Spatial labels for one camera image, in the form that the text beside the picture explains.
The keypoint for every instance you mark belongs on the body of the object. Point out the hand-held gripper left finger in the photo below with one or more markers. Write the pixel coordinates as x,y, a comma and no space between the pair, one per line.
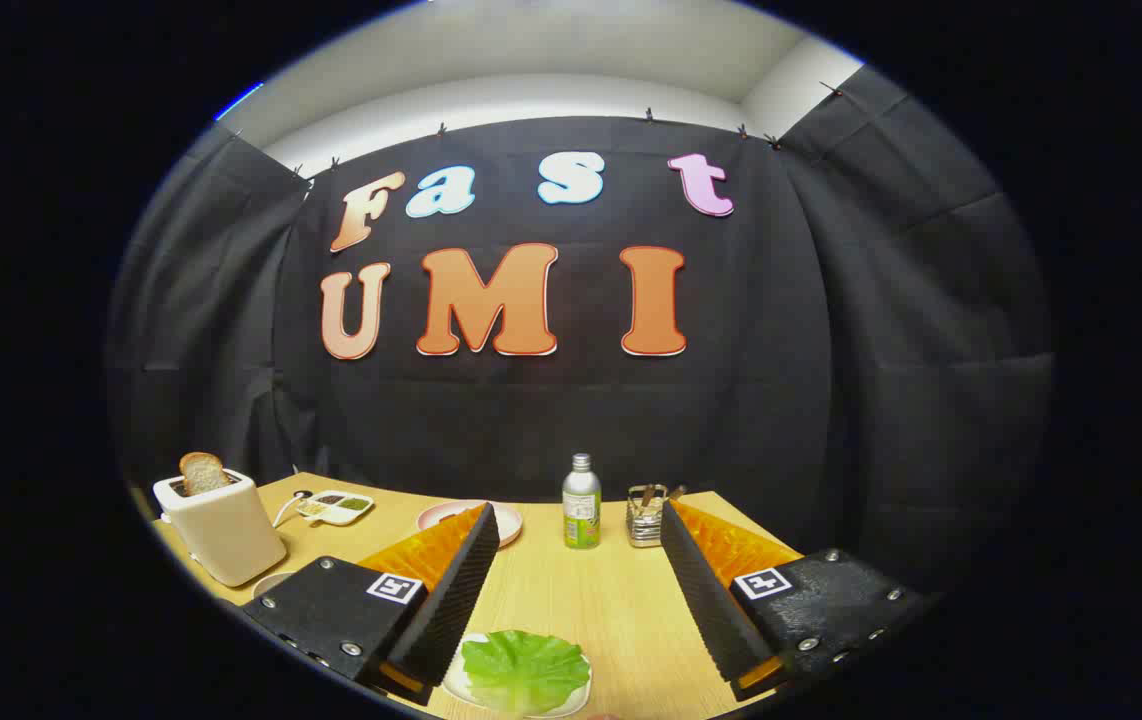
451,590

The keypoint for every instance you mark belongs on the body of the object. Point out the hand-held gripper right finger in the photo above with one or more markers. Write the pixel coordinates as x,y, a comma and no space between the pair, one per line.
706,590

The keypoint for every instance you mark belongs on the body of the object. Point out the green lettuce leaf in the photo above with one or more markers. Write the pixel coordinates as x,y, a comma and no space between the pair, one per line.
526,670

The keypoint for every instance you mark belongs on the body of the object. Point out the toasted bread slice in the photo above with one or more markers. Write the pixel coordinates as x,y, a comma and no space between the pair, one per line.
201,473

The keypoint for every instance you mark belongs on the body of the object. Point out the pink plate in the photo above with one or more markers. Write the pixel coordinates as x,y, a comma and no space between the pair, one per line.
511,523

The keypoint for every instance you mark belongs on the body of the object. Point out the white square plate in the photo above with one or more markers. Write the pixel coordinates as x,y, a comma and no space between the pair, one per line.
458,683

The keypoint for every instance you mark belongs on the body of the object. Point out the white divided dish with seeds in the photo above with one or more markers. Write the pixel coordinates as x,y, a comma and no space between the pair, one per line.
336,508

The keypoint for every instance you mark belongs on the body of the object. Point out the green label metal bottle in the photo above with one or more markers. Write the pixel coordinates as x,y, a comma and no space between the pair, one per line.
582,515

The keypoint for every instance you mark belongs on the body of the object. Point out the white round plate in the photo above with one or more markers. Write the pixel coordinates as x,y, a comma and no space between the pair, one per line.
271,581

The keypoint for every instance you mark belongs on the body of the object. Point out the black backdrop cloth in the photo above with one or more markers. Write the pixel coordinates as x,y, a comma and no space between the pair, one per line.
831,400

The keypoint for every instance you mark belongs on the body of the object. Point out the white toaster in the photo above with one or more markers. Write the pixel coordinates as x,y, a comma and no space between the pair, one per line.
226,535

